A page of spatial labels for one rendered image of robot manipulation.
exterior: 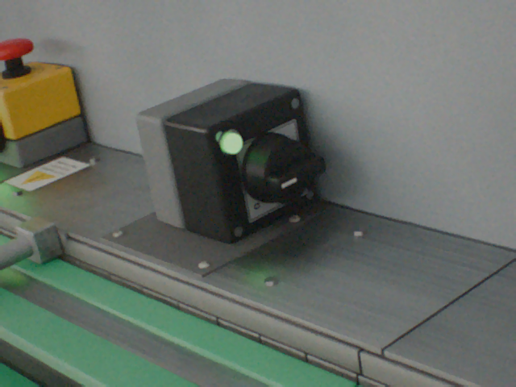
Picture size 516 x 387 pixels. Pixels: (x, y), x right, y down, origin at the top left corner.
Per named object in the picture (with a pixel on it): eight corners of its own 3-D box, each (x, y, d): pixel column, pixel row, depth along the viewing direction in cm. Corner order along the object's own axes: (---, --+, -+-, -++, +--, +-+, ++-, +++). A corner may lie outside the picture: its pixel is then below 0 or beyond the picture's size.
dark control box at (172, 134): (247, 179, 79) (156, 222, 74) (227, 74, 76) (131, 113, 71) (326, 198, 73) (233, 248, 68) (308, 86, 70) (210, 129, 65)
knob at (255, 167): (297, 186, 71) (334, 195, 68) (247, 212, 68) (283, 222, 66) (287, 122, 69) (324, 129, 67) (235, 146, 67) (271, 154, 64)
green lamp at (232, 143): (240, 148, 67) (226, 156, 66) (237, 131, 66) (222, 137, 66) (246, 150, 66) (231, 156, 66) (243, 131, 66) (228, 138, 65)
